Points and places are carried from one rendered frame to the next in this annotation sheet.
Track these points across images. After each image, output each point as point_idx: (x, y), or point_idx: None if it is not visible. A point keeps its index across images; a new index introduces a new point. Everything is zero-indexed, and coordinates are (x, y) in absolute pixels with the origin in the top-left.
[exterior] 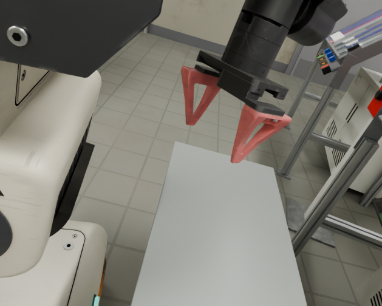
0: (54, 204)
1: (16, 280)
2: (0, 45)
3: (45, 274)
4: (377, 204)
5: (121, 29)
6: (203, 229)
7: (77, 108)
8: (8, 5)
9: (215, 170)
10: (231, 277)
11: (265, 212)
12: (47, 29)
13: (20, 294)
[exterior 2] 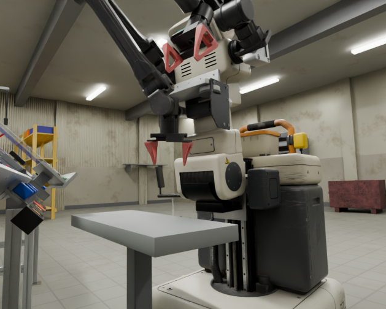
0: (177, 173)
1: (245, 301)
2: None
3: (242, 308)
4: (42, 216)
5: None
6: (159, 219)
7: (193, 157)
8: None
9: (189, 225)
10: (134, 218)
11: (135, 226)
12: None
13: (235, 301)
